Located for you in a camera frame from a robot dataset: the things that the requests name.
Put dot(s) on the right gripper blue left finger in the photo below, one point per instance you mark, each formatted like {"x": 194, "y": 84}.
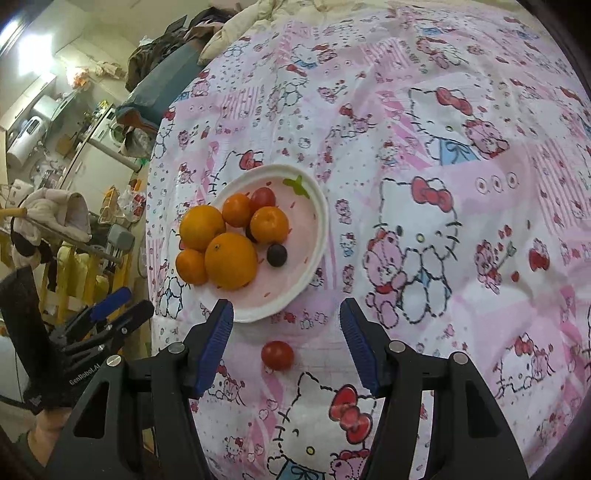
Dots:
{"x": 205, "y": 344}

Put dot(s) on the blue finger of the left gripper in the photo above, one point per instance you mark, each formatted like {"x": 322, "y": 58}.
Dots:
{"x": 110, "y": 304}
{"x": 129, "y": 320}

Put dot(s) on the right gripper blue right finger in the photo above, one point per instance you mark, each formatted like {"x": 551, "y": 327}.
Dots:
{"x": 368, "y": 346}

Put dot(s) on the red cherry tomato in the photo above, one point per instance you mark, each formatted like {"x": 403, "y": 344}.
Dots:
{"x": 262, "y": 197}
{"x": 277, "y": 356}

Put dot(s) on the small mandarin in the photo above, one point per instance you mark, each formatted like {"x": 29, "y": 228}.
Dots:
{"x": 269, "y": 225}
{"x": 236, "y": 210}
{"x": 190, "y": 267}

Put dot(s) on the large orange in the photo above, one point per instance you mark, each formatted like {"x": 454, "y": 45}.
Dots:
{"x": 231, "y": 261}
{"x": 199, "y": 226}

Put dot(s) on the dark grape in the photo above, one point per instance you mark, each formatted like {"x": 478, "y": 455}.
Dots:
{"x": 276, "y": 255}
{"x": 248, "y": 234}

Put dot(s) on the small mandarin back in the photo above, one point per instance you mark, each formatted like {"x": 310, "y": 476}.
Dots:
{"x": 236, "y": 210}

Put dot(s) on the yellow wooden chair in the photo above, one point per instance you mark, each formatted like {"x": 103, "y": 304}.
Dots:
{"x": 82, "y": 270}

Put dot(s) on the pink strawberry plate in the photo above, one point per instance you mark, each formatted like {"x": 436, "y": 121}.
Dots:
{"x": 258, "y": 244}

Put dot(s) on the white washing machine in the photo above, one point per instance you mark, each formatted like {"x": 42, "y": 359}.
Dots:
{"x": 109, "y": 138}

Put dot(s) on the hello kitty pink bedsheet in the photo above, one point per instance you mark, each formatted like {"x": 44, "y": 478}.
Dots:
{"x": 451, "y": 140}

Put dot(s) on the teal cushion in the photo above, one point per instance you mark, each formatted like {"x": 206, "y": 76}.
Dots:
{"x": 149, "y": 101}

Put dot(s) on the pile of clothes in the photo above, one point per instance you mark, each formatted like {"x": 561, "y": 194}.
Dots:
{"x": 199, "y": 31}

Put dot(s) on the cream duvet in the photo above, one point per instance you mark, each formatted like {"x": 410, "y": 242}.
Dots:
{"x": 264, "y": 15}

